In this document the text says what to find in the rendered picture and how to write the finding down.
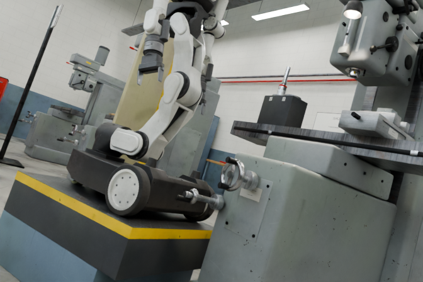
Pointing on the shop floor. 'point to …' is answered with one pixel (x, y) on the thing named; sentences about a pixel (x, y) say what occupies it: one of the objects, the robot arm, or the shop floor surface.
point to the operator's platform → (92, 236)
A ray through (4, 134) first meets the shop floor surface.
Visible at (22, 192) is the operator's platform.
